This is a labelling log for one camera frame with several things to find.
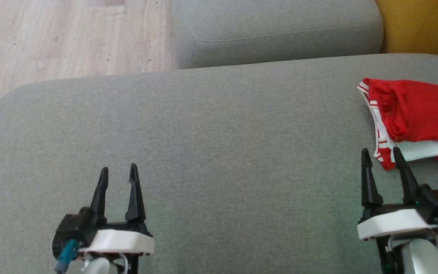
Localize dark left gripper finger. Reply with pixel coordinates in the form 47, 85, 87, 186
125, 164, 146, 223
90, 167, 109, 225

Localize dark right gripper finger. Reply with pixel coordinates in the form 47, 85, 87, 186
392, 147, 421, 204
361, 148, 384, 208

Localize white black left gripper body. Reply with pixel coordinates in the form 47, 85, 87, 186
78, 223, 155, 255

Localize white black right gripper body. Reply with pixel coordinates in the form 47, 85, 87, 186
357, 203, 438, 241

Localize red white shorts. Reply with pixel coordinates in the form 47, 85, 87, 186
357, 78, 438, 170

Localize mustard yellow cushion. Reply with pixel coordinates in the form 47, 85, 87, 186
375, 0, 438, 63

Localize small grey sofa cushion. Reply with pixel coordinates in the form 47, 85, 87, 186
170, 0, 385, 70

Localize black cable teal connector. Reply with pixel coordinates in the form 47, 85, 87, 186
55, 239, 79, 274

